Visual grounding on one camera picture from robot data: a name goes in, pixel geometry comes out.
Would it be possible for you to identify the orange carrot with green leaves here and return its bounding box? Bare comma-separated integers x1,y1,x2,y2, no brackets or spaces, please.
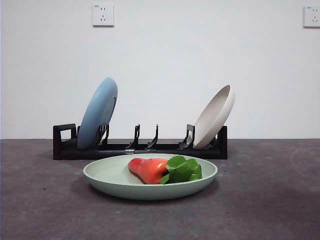
127,154,203,185

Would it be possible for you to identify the white wall socket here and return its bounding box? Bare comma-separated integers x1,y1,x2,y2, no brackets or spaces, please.
91,3,115,28
303,5,320,28

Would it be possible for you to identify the beige plate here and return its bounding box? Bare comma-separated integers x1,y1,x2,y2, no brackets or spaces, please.
192,84,236,149

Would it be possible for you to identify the green plate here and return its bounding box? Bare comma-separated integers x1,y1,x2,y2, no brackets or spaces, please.
82,152,219,201

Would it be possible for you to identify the blue plate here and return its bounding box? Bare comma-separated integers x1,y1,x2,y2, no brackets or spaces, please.
76,76,119,150

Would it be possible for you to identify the black plate rack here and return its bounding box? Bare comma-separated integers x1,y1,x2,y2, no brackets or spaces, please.
52,123,229,161

